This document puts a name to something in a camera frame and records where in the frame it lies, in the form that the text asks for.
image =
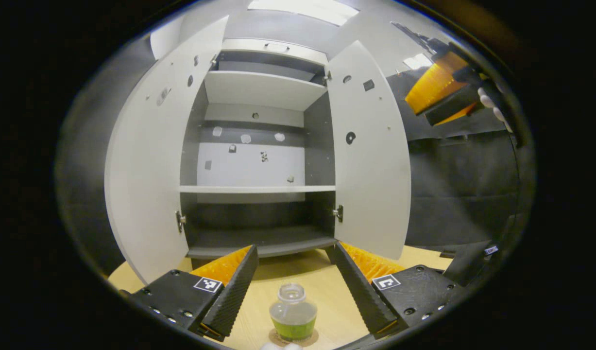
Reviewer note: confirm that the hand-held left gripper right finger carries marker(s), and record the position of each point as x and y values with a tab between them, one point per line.
358	291

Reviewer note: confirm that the black backdrop cloth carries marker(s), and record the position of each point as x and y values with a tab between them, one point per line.
84	170
463	184

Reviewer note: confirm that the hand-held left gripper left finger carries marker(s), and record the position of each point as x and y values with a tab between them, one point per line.
234	291

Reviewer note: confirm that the white cabinet door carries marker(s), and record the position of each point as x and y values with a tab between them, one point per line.
152	160
370	170

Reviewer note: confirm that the metal door hinge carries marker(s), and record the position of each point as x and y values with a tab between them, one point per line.
213	61
327	76
338	213
180	221

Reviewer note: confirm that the round wooden coaster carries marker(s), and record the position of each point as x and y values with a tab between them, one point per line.
273	339

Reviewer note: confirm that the green label plastic bottle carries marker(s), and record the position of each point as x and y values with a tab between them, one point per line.
293	316

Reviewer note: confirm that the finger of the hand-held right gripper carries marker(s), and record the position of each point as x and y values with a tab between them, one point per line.
453	107
436	82

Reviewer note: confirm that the white cabinet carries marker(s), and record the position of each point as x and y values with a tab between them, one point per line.
251	165

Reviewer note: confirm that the ceiling light panel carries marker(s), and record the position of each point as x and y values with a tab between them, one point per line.
417	61

